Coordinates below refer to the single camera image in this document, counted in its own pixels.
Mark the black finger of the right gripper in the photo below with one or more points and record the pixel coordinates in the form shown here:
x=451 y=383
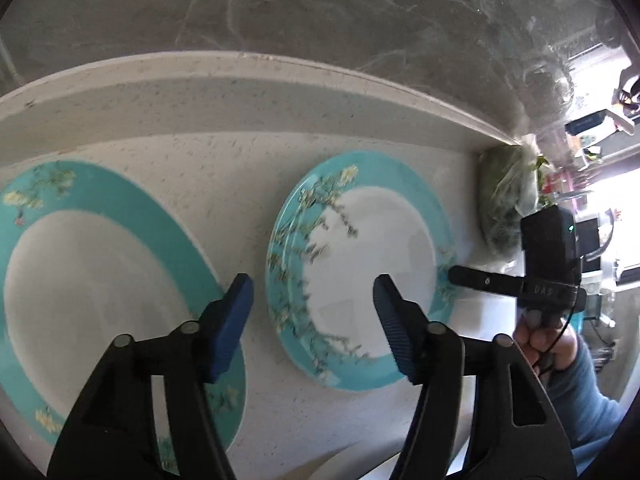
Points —
x=493 y=283

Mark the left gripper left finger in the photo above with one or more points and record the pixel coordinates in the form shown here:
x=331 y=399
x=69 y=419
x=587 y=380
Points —
x=110 y=431

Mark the person's right hand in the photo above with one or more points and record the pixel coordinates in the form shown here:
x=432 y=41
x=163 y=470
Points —
x=552 y=347

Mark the plastic bag of greens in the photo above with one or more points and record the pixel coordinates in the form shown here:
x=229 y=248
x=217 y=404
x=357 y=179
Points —
x=508 y=190

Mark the right forearm blue sleeve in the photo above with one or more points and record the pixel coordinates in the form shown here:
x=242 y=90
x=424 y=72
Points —
x=588 y=418

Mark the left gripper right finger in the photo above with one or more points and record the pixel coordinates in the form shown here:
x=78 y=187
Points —
x=515 y=432

